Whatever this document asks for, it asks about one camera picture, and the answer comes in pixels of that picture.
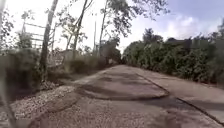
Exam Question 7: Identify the grey asphalt road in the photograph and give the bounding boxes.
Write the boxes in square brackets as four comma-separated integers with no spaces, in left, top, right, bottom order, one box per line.
[29,64,224,128]

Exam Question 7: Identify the row of thin trees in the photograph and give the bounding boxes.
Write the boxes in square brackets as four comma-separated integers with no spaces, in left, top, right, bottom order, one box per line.
[39,0,169,73]

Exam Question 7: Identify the dense green bushes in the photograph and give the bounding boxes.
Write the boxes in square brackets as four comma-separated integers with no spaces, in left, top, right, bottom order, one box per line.
[121,27,224,86]

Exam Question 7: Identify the building behind bushes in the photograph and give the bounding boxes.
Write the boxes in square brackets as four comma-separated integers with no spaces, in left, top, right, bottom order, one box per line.
[165,37,194,48]

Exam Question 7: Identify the gravel strip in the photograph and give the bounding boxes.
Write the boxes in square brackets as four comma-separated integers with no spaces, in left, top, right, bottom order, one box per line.
[0,85,78,125]

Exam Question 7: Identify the trees and bushes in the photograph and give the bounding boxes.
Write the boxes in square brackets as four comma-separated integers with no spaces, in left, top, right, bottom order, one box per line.
[0,9,68,101]

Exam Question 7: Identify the wooden frame structure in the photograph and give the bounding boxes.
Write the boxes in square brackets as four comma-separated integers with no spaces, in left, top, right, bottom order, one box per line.
[20,21,58,52]

